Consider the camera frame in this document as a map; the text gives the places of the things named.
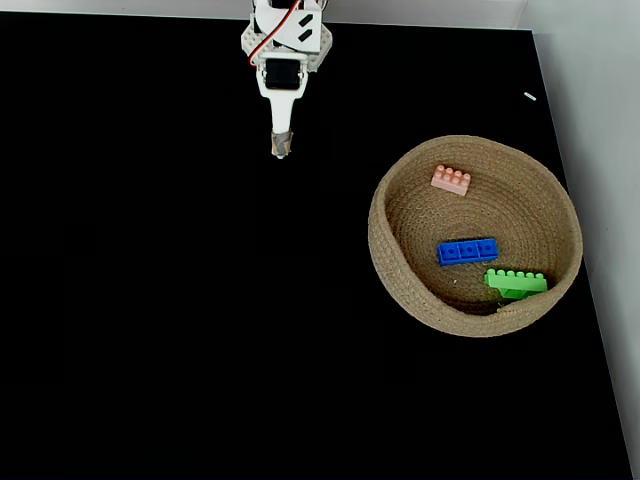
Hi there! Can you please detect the pink lego block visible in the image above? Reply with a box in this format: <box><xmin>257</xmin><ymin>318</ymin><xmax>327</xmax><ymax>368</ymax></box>
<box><xmin>430</xmin><ymin>164</ymin><xmax>472</xmax><ymax>197</ymax></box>

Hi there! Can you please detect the blue lego block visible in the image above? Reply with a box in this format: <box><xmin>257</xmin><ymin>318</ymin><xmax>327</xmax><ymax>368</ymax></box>
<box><xmin>437</xmin><ymin>237</ymin><xmax>500</xmax><ymax>268</ymax></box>

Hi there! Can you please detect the green lego block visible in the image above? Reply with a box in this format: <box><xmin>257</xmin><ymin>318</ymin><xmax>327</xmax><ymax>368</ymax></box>
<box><xmin>483</xmin><ymin>268</ymin><xmax>549</xmax><ymax>301</ymax></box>

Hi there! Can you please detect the red black servo cable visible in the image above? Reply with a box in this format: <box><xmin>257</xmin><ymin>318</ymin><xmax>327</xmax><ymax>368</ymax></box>
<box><xmin>248</xmin><ymin>0</ymin><xmax>304</xmax><ymax>67</ymax></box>

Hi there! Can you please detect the woven rope basket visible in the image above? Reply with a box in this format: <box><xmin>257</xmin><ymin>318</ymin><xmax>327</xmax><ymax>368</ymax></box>
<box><xmin>367</xmin><ymin>134</ymin><xmax>584</xmax><ymax>339</ymax></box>

